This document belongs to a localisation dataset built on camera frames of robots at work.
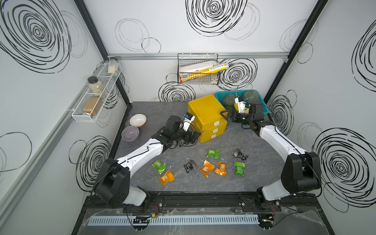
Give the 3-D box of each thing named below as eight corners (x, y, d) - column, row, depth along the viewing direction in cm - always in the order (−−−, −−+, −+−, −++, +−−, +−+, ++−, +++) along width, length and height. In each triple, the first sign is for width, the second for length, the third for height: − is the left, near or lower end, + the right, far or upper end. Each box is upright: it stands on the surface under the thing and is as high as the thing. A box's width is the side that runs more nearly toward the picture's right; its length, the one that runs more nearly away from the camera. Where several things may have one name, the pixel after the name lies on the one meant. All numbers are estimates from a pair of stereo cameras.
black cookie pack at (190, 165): (188, 174, 85) (188, 173, 84) (182, 166, 88) (182, 165, 87) (197, 167, 88) (197, 166, 86) (192, 160, 91) (192, 158, 89)
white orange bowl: (129, 125, 108) (126, 120, 104) (138, 116, 114) (136, 111, 110) (141, 131, 105) (139, 126, 101) (150, 121, 111) (148, 116, 107)
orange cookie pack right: (213, 171, 86) (214, 170, 85) (218, 161, 91) (219, 160, 89) (224, 177, 84) (225, 176, 83) (228, 166, 89) (229, 165, 87)
